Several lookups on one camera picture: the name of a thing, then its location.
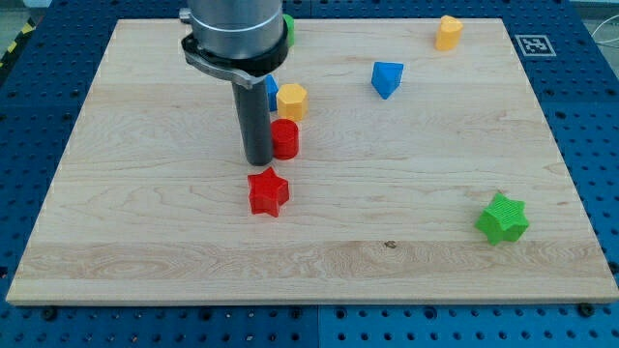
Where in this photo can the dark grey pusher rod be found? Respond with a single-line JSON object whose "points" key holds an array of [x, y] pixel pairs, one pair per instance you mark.
{"points": [[253, 113]]}

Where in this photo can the red cylinder block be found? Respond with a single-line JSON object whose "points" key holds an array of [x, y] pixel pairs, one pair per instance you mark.
{"points": [[285, 137]]}

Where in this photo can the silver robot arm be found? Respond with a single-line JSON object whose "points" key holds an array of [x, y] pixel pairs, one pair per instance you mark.
{"points": [[240, 41]]}

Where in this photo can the wooden board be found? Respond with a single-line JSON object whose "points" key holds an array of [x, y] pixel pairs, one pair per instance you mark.
{"points": [[150, 202]]}

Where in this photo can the blue cube block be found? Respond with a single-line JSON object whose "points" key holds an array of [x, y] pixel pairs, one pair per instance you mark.
{"points": [[272, 90]]}

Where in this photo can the yellow hexagon block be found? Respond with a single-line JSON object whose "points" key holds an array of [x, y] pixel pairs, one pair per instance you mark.
{"points": [[292, 102]]}

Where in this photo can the red star block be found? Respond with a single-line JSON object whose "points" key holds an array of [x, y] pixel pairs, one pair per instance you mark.
{"points": [[268, 192]]}

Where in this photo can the green cylinder block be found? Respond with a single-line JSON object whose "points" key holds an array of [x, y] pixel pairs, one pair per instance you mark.
{"points": [[290, 25]]}

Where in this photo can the blue triangle block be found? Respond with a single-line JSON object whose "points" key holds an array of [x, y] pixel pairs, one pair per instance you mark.
{"points": [[386, 77]]}

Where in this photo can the yellow heart block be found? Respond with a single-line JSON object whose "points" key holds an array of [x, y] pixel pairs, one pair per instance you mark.
{"points": [[448, 33]]}

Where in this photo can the green star block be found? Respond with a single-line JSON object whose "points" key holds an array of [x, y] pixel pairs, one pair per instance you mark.
{"points": [[502, 220]]}

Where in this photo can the white fiducial marker tag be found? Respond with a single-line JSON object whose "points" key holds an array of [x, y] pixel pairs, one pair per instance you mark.
{"points": [[534, 45]]}

